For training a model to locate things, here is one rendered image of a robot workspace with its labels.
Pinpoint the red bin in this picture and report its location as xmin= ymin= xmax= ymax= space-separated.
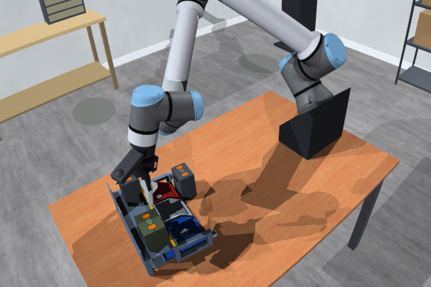
xmin=153 ymin=182 xmax=180 ymax=204

